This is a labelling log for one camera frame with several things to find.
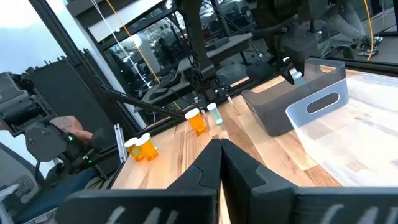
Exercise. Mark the clear plastic bin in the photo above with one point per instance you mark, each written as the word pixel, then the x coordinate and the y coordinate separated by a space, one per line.
pixel 342 140

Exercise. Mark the person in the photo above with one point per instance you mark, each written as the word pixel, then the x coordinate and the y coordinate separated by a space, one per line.
pixel 166 51

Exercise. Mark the person's leg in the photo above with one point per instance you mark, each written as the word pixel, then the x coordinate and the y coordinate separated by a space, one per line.
pixel 345 21
pixel 56 196

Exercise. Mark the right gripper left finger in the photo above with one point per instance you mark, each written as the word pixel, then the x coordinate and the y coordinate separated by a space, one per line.
pixel 199 180

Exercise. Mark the person's shoe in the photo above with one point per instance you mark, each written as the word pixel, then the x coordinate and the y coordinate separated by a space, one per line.
pixel 370 46

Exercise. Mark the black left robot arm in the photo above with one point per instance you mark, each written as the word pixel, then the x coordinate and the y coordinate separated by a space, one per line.
pixel 273 15

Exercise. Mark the grey plastic bin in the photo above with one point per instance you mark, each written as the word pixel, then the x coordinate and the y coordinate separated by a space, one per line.
pixel 273 109

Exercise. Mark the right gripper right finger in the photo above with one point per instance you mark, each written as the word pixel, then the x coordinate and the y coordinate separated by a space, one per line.
pixel 242 186

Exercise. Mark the silver aluminium bracket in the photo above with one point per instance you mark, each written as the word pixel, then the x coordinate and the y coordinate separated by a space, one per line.
pixel 120 143

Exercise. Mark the person's hand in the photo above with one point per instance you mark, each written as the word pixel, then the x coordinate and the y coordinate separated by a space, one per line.
pixel 71 127

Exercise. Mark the black keyboard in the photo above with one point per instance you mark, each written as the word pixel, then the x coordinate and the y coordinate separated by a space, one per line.
pixel 169 82

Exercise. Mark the black aluminium rig frame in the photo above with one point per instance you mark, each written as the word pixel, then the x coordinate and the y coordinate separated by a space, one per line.
pixel 62 31

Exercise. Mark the small clear pill bottle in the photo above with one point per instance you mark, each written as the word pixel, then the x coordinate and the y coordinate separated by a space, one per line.
pixel 215 115

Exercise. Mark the grey desk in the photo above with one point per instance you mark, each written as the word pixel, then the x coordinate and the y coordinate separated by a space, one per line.
pixel 174 96
pixel 224 46

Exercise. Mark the grey office chair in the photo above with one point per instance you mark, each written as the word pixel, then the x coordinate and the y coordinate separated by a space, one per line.
pixel 18 186

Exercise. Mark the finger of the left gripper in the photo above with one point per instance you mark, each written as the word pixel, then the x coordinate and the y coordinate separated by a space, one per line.
pixel 301 66
pixel 289 74

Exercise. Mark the black panel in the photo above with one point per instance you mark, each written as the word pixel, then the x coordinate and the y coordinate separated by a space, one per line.
pixel 71 93

